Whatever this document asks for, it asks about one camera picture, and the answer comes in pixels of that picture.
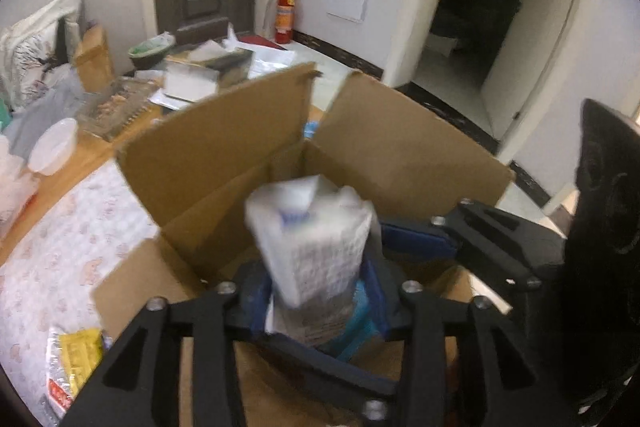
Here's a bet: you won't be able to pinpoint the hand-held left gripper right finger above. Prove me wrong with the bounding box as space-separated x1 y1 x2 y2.
367 257 568 427

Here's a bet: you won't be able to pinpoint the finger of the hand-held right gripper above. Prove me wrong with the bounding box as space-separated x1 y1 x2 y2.
260 334 402 419
381 199 568 289

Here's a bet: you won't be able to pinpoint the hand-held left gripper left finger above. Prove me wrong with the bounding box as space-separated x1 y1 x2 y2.
60 259 276 427

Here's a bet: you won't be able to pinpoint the white and blue carton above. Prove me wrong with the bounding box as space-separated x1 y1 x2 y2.
245 174 376 348

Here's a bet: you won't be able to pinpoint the yellow snack packet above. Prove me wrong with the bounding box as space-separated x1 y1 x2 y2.
59 328 105 398

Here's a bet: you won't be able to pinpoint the silver packet with red label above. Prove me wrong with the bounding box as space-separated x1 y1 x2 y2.
42 327 108 418

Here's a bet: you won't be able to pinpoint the teal snack packet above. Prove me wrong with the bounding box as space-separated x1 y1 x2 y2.
320 282 381 360

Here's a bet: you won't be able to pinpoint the pink printed white tablecloth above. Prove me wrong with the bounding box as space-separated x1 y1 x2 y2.
0 162 166 423

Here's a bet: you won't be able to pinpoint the white crumpled papers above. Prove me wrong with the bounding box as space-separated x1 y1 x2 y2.
247 49 297 78

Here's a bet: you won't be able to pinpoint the clear plastic tray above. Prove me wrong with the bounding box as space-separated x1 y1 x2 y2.
80 77 161 140

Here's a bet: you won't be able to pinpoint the red folder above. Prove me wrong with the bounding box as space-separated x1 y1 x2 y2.
240 36 288 52

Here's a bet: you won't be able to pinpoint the red fire extinguisher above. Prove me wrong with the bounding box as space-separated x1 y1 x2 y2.
274 0 301 45

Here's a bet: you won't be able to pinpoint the white plastic bowl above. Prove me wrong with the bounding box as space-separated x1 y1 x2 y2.
27 118 78 172

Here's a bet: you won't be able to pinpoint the green bowl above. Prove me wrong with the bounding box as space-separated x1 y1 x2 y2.
127 34 176 70

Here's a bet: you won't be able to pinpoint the small brown cardboard box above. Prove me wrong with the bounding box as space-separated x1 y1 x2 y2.
74 26 117 92

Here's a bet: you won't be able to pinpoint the white tree print pillow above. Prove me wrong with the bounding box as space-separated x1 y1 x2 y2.
0 0 83 110

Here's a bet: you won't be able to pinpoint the white wall panel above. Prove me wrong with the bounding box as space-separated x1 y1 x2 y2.
326 0 371 24

